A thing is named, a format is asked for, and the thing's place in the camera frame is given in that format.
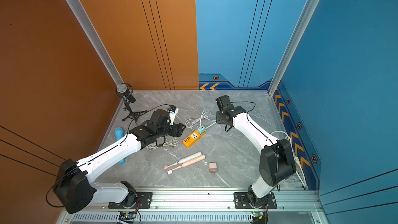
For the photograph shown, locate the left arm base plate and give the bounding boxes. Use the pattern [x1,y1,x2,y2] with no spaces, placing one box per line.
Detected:
[108,192,152,210]

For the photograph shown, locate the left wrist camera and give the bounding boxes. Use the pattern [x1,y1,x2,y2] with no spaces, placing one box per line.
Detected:
[167,105,179,125]

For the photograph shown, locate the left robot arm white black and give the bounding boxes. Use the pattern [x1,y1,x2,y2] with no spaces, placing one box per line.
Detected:
[51,105,186,214]

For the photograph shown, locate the green circuit board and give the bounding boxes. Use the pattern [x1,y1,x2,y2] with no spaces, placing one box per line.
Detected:
[251,212,268,224]
[117,212,138,224]

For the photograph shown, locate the right green circuit board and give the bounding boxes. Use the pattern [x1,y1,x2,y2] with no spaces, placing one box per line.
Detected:
[251,212,268,224]

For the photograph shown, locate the teal charger adapter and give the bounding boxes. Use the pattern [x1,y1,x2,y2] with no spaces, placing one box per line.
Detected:
[198,125,206,134]

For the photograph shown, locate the white electric toothbrush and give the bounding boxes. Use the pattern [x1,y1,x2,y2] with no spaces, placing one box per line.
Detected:
[164,151,202,169]

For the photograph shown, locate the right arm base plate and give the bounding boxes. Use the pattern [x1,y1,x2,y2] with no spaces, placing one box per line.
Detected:
[233,192,277,209]

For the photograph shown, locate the white USB cable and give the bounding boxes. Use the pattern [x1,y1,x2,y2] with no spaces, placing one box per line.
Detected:
[184,108,217,131]

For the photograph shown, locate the aluminium rail frame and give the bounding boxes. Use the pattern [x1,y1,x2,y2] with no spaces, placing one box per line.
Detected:
[57,187,328,224]

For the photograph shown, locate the pink charger adapter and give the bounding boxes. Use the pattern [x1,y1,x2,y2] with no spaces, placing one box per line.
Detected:
[209,162,218,173]

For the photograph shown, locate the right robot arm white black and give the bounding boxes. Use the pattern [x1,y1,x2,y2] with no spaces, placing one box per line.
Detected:
[216,95,297,208]

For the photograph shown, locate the left green circuit board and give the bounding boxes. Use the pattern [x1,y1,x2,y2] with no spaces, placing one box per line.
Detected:
[117,212,138,224]

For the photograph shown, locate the blue handheld microphone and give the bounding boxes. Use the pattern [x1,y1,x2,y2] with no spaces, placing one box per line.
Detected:
[114,127,125,164]

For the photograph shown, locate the orange power strip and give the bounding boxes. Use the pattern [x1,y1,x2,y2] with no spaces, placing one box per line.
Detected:
[183,129,206,148]

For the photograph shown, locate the black microphone on tripod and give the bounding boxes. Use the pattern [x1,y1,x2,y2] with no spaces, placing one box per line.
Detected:
[116,83,148,122]

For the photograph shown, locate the white power strip cord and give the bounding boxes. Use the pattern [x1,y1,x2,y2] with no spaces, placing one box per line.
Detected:
[205,120,307,187]

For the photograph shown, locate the pink electric toothbrush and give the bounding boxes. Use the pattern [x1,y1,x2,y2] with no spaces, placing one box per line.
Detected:
[167,155,206,175]

